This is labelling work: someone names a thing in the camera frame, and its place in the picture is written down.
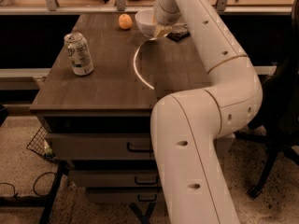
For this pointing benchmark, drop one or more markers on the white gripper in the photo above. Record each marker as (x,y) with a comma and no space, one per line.
(163,18)

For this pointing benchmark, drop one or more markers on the white bowl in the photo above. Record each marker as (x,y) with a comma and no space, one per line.
(146,22)

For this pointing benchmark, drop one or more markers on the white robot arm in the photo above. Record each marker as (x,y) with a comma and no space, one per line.
(184,125)

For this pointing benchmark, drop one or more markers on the orange fruit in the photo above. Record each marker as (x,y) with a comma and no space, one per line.
(125,22)

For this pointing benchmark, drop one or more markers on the green white soda can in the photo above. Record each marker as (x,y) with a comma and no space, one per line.
(78,54)

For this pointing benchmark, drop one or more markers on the grey drawer cabinet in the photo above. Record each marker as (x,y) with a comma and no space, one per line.
(130,74)

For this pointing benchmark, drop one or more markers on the black office chair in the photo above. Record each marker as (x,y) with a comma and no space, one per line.
(280,108)

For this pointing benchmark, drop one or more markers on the top drawer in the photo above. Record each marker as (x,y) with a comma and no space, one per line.
(103,146)

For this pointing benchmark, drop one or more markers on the drawer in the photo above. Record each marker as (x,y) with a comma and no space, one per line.
(125,195)
(103,146)
(115,178)

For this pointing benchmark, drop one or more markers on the bottom drawer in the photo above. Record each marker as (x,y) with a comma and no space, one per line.
(125,195)

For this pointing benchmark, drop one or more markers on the black table leg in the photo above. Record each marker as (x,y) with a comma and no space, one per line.
(52,195)

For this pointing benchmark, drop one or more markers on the middle drawer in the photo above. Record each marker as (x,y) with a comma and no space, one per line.
(115,178)

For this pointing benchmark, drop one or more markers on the black wire basket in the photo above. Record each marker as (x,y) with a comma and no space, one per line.
(39,145)

